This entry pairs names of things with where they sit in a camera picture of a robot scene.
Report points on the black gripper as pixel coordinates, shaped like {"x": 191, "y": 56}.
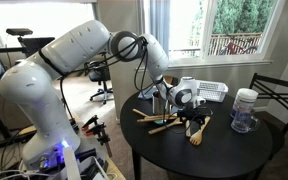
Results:
{"x": 192, "y": 112}

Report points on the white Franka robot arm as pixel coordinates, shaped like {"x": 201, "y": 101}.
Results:
{"x": 34, "y": 93}

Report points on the stainless steel bucket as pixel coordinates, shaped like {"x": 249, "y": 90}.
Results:
{"x": 158, "y": 105}

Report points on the wooden spork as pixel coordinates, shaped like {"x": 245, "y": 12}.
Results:
{"x": 197, "y": 137}

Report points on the white plastic basket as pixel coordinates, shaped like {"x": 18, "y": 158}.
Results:
{"x": 214, "y": 91}

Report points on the round black table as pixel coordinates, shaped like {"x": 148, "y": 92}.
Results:
{"x": 224, "y": 150}

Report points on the clear glass mug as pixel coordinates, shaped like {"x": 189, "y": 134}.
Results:
{"x": 242, "y": 121}

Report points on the teal silicone spatula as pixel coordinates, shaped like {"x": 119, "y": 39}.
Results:
{"x": 160, "y": 122}

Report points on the flat wooden utensil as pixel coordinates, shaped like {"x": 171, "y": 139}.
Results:
{"x": 154, "y": 117}

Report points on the thin wooden utensil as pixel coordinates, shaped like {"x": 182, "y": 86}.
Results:
{"x": 140, "y": 113}

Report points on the red bicycle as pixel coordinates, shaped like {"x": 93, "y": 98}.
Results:
{"x": 232, "y": 48}

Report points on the black dining chair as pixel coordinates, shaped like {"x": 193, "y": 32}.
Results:
{"x": 277, "y": 140}

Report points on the white framed window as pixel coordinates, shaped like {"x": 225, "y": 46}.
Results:
{"x": 34, "y": 16}
{"x": 208, "y": 33}

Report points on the wooden balcony railing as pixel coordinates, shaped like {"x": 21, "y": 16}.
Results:
{"x": 247, "y": 38}

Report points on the clamp with silver bar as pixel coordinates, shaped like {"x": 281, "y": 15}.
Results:
{"x": 106, "y": 145}

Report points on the black orange clamp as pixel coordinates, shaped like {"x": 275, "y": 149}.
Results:
{"x": 95, "y": 129}
{"x": 90, "y": 121}

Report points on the blue grey curtain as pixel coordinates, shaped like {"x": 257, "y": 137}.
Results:
{"x": 159, "y": 20}

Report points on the green trees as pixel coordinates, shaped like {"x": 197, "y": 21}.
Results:
{"x": 237, "y": 16}

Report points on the black office chair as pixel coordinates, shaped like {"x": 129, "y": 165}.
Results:
{"x": 99, "y": 75}

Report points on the wooden plank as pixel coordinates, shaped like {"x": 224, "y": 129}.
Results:
{"x": 27, "y": 130}

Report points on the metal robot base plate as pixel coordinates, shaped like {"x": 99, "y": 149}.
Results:
{"x": 90, "y": 166}

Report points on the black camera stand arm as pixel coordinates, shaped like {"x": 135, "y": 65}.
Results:
{"x": 4, "y": 50}

